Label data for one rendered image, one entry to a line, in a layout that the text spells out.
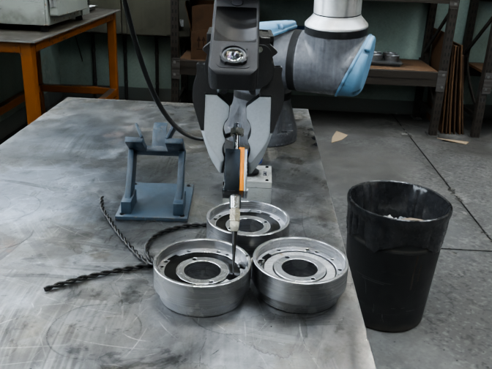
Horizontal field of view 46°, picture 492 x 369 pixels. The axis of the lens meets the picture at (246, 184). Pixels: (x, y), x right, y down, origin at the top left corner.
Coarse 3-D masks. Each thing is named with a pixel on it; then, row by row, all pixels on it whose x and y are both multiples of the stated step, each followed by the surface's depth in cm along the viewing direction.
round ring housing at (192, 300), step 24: (192, 240) 66; (216, 240) 66; (192, 264) 64; (216, 264) 64; (168, 288) 58; (192, 288) 57; (216, 288) 58; (240, 288) 60; (192, 312) 59; (216, 312) 59
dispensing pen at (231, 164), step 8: (232, 128) 64; (240, 128) 64; (240, 136) 65; (240, 144) 65; (232, 152) 62; (232, 160) 62; (224, 168) 62; (232, 168) 62; (224, 176) 62; (232, 176) 62; (224, 184) 62; (232, 184) 62; (224, 192) 62; (232, 192) 62; (232, 200) 63; (240, 200) 63; (232, 208) 63; (240, 208) 63; (232, 216) 62; (232, 224) 62; (232, 232) 62; (232, 240) 62; (232, 248) 62; (232, 256) 62; (232, 264) 62
